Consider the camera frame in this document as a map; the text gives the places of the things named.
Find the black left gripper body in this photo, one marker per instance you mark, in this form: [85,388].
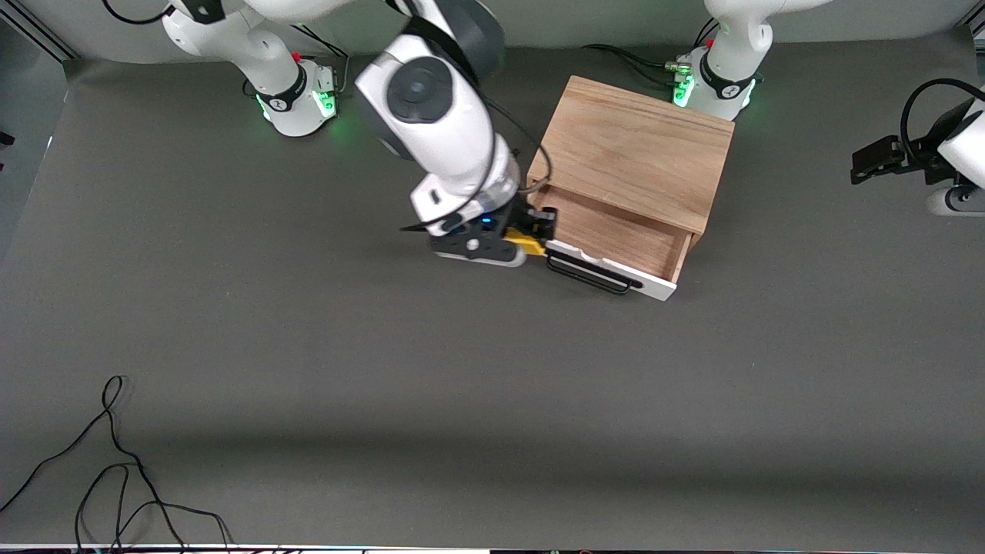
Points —
[917,161]

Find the aluminium frame profile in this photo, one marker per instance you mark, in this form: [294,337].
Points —
[38,29]
[973,29]

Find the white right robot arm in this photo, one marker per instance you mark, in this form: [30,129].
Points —
[446,131]

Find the wooden drawer cabinet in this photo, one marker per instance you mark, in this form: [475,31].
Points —
[631,138]

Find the white-fronted wooden drawer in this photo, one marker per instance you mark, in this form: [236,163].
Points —
[616,231]

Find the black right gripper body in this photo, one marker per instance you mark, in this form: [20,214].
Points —
[522,220]

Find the yellow block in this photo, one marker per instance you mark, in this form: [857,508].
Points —
[529,245]

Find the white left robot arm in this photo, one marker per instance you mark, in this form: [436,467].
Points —
[731,46]

